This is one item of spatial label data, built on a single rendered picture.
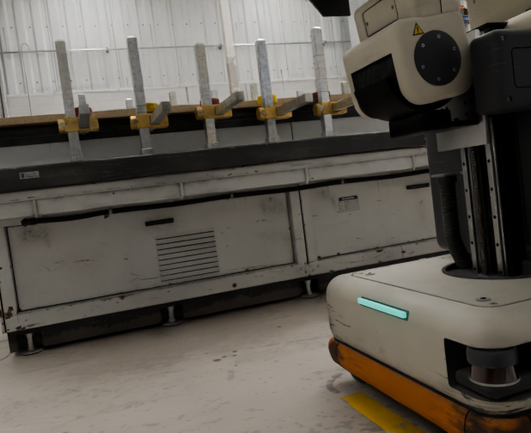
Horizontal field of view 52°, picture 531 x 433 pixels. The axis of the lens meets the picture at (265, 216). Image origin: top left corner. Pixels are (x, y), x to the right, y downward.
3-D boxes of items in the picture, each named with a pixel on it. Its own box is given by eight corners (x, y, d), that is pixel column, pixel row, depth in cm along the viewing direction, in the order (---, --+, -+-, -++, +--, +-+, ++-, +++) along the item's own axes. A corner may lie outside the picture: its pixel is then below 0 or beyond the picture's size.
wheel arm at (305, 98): (314, 103, 189) (312, 91, 189) (305, 104, 188) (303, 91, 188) (271, 122, 231) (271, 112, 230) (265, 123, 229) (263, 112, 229)
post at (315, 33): (334, 142, 224) (320, 26, 222) (326, 143, 223) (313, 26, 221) (331, 143, 228) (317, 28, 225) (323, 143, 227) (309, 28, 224)
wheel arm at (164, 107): (172, 112, 173) (170, 99, 173) (161, 113, 172) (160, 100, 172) (155, 131, 214) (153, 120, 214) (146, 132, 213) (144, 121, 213)
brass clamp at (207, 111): (233, 116, 209) (231, 102, 208) (198, 118, 204) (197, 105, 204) (228, 118, 215) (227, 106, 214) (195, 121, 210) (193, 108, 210)
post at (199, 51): (220, 166, 209) (204, 41, 206) (211, 167, 207) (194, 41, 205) (217, 167, 212) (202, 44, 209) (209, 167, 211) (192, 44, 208)
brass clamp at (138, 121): (168, 125, 201) (167, 112, 200) (132, 128, 196) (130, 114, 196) (167, 127, 207) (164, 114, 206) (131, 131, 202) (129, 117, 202)
